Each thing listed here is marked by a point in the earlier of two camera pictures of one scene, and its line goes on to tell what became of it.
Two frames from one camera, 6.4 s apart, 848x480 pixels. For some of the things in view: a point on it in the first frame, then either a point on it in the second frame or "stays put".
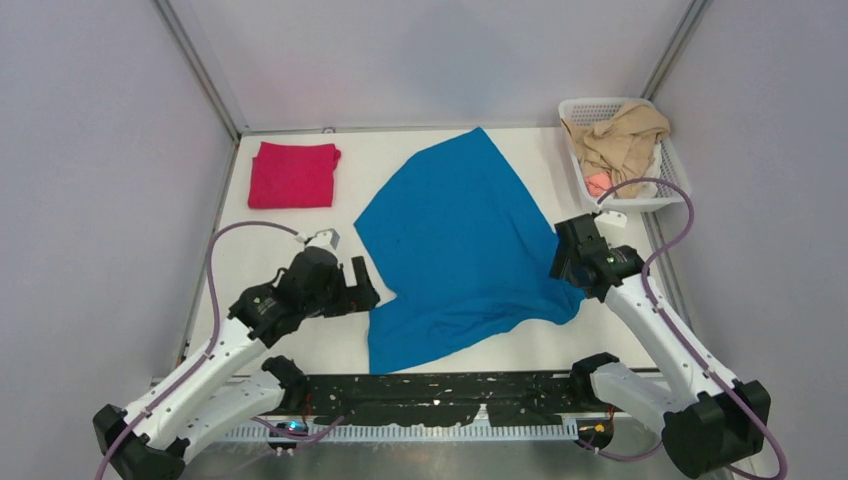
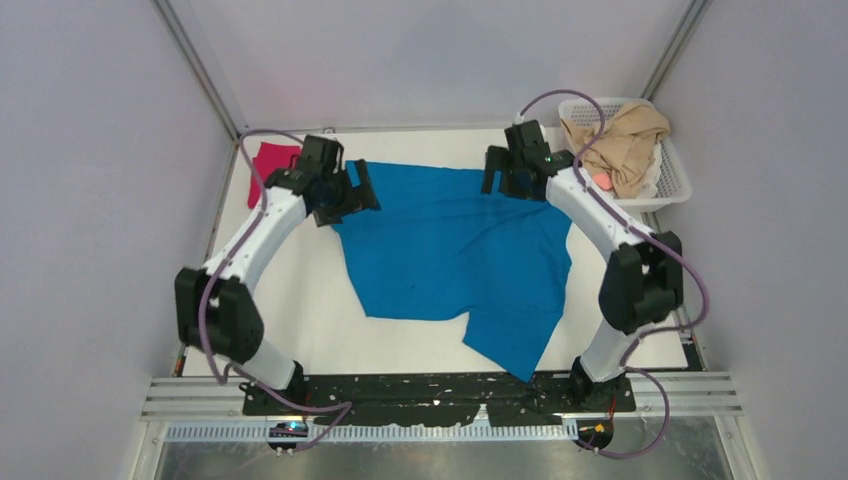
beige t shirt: [621, 143] stays put
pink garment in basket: [597, 183] stays put
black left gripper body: [319, 300] to [340, 187]
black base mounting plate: [503, 399] stays put
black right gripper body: [559, 263] to [512, 183]
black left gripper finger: [351, 302] to [332, 213]
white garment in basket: [649, 189] stays put
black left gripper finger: [363, 281] to [366, 192]
